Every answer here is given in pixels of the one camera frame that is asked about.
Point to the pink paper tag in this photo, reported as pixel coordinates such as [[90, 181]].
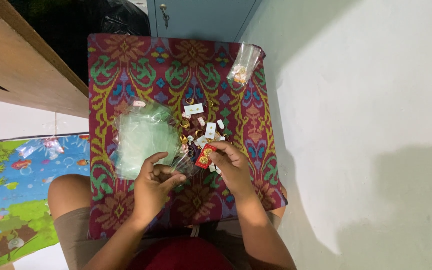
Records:
[[139, 103]]

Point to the heap of jewelry and tags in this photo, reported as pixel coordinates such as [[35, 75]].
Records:
[[209, 131]]

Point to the person's left hand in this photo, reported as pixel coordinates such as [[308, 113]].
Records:
[[150, 195]]

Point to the wooden table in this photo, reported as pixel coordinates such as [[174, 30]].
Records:
[[13, 63]]

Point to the crumpled clear plastic wrapper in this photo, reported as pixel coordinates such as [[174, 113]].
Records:
[[38, 146]]

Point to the white card with gold studs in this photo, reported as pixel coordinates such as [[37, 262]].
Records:
[[193, 109]]

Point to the person's left leg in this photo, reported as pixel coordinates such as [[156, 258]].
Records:
[[69, 193]]

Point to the maroon patterned woven cloth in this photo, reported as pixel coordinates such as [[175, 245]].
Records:
[[137, 71]]

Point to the small clear plastic bag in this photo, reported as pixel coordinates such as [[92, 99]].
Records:
[[186, 167]]

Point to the blue cabinet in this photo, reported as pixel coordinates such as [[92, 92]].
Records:
[[201, 18]]

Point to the cabinet key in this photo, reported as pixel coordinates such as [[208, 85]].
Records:
[[165, 15]]

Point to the red shirt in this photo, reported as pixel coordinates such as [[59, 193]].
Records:
[[180, 255]]

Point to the black plastic bag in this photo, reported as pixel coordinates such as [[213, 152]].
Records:
[[73, 26]]

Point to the pile of clear plastic bags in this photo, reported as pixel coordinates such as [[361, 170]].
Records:
[[143, 138]]

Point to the colourful cartoon play mat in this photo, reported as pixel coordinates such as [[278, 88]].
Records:
[[17, 195]]

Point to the red card with gold earrings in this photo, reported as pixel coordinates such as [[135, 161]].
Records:
[[203, 159]]

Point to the clear bag holding jewelry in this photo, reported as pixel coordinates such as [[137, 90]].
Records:
[[244, 62]]

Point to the person's right hand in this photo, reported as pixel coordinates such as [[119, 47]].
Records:
[[236, 170]]

